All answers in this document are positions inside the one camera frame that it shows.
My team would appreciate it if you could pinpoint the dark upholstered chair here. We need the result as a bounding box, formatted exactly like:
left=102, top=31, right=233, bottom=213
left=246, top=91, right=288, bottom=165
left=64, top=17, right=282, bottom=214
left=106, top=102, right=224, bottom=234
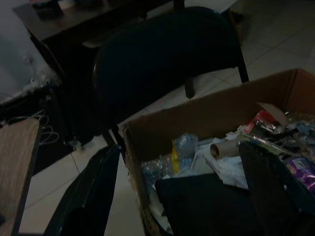
left=92, top=6, right=251, bottom=148

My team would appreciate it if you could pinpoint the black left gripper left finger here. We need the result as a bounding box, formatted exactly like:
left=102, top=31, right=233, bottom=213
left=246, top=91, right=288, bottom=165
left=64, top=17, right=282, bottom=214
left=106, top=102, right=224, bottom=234
left=44, top=145, right=122, bottom=236

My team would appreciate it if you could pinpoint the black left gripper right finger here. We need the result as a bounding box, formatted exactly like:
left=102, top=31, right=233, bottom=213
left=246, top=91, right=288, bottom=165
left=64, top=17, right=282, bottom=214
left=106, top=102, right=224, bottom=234
left=239, top=141, right=315, bottom=236

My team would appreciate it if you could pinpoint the wood grain board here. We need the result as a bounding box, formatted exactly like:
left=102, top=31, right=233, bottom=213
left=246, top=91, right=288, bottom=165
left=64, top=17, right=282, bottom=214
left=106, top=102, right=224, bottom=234
left=0, top=118, right=41, bottom=236

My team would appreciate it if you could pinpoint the purple snack packet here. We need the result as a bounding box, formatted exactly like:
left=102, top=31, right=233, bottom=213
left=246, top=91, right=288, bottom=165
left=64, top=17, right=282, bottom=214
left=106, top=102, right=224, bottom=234
left=283, top=157, right=315, bottom=185

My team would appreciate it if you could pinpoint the red packaging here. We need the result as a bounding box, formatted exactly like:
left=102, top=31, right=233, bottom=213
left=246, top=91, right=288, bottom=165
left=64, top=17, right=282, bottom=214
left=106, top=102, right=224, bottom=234
left=245, top=110, right=272, bottom=134

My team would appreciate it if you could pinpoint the white cable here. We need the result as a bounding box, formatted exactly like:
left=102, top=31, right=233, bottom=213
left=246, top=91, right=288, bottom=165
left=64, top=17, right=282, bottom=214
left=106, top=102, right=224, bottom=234
left=7, top=110, right=60, bottom=146

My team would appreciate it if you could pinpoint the black flat sheet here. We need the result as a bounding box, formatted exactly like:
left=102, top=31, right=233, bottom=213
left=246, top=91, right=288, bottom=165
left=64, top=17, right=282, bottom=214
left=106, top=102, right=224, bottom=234
left=154, top=173, right=259, bottom=236

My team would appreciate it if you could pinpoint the dark wooden table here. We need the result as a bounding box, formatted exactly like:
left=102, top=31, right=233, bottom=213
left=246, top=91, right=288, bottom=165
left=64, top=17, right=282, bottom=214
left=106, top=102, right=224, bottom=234
left=12, top=0, right=188, bottom=104

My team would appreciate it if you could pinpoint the black box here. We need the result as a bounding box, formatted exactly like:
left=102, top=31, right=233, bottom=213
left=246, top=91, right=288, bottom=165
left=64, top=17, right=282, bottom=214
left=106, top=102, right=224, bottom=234
left=31, top=0, right=62, bottom=16

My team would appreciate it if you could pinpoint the clear bubble wrap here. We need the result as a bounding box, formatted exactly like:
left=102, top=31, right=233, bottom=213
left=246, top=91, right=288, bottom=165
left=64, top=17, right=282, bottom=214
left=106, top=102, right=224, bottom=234
left=141, top=157, right=173, bottom=183

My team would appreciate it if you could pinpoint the clear plastic wrap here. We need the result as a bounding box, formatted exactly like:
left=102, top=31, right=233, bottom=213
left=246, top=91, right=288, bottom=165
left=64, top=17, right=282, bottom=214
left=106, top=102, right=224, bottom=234
left=21, top=54, right=63, bottom=90

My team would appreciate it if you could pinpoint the white crumpled tissue paper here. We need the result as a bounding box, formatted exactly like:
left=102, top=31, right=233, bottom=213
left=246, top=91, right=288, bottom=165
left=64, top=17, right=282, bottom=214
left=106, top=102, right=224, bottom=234
left=206, top=154, right=250, bottom=190

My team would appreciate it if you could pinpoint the brown cardboard box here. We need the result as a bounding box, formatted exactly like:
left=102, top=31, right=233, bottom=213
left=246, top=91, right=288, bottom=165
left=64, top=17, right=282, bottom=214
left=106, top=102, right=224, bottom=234
left=119, top=68, right=315, bottom=236

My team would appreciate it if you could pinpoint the brown cardboard scrap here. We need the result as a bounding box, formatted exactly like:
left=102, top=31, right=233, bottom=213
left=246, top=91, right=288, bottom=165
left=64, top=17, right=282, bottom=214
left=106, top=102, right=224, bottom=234
left=257, top=102, right=291, bottom=126

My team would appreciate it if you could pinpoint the yellow plastic wrapper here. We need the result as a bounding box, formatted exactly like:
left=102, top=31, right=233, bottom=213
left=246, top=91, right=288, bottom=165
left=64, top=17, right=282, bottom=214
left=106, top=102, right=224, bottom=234
left=171, top=145, right=180, bottom=173

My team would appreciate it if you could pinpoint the crushed clear plastic bottle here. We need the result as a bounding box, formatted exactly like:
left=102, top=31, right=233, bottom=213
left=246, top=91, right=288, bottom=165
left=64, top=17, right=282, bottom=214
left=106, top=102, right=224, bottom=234
left=176, top=134, right=199, bottom=170

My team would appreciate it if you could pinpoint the cardboard paper roll tube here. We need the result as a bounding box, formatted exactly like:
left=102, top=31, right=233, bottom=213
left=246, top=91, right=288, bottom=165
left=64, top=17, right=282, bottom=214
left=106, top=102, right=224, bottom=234
left=210, top=141, right=241, bottom=159

